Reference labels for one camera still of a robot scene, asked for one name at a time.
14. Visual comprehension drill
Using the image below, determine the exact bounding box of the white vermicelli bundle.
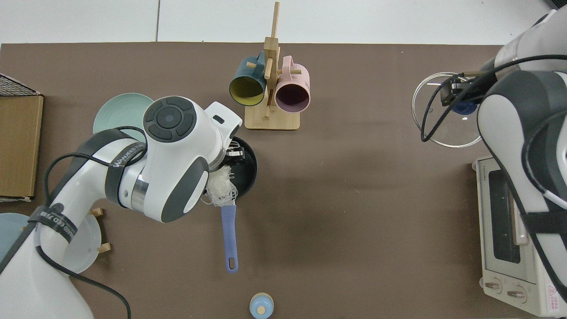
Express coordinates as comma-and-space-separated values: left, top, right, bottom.
202, 166, 240, 208

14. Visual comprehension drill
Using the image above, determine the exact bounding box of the glass lid with blue knob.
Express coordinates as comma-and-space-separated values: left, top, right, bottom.
412, 72, 483, 148

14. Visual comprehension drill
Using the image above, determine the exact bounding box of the teal plate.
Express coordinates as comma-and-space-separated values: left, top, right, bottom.
93, 93, 155, 143

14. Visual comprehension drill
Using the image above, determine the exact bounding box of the wooden plate rack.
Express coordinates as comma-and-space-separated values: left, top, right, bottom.
21, 207, 111, 254

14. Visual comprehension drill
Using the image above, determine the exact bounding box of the grey plate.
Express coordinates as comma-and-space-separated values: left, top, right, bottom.
62, 213, 102, 274

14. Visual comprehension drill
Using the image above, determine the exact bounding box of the light blue plate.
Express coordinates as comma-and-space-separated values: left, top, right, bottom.
0, 213, 29, 262

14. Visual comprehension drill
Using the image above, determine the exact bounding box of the wooden cup stand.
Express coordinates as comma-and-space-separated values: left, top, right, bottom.
245, 1, 302, 131

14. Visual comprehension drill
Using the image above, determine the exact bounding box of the dark teal cup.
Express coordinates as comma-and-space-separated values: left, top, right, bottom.
229, 51, 268, 107

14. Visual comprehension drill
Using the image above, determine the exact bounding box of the pink cup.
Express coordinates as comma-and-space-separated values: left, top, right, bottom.
275, 55, 311, 114

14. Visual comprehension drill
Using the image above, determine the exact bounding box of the brown table cloth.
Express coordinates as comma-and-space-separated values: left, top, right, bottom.
0, 42, 536, 319

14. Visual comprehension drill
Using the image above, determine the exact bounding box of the small blue round bell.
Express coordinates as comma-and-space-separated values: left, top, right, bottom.
249, 293, 274, 319

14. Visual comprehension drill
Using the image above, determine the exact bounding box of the pale toaster oven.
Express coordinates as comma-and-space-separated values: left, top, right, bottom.
472, 155, 567, 317

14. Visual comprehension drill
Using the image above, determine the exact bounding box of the black cable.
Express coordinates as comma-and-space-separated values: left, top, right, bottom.
35, 126, 148, 319
421, 55, 567, 142

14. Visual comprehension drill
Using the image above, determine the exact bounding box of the dark pot with blue handle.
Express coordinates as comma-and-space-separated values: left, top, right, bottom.
202, 135, 258, 274

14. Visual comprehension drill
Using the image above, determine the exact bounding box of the wire basket with wooden floor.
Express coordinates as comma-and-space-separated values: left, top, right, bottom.
0, 73, 44, 202

